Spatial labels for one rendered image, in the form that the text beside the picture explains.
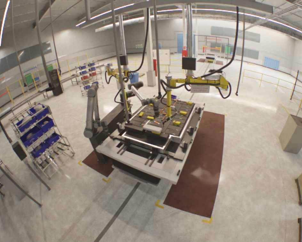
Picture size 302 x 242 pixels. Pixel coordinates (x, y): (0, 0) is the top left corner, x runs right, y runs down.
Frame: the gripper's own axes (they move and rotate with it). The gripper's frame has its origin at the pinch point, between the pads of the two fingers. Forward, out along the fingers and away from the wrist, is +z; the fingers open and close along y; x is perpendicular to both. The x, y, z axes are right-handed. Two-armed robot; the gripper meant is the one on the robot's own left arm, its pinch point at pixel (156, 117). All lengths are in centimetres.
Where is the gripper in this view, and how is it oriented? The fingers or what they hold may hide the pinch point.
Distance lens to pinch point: 285.5
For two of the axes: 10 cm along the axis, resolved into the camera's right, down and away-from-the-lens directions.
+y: -7.3, 4.2, -5.4
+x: 6.8, 3.7, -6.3
